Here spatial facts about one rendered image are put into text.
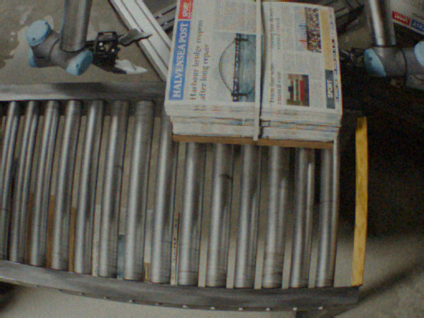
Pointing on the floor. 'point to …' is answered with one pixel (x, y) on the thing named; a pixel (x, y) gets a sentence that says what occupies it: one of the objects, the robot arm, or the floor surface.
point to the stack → (405, 34)
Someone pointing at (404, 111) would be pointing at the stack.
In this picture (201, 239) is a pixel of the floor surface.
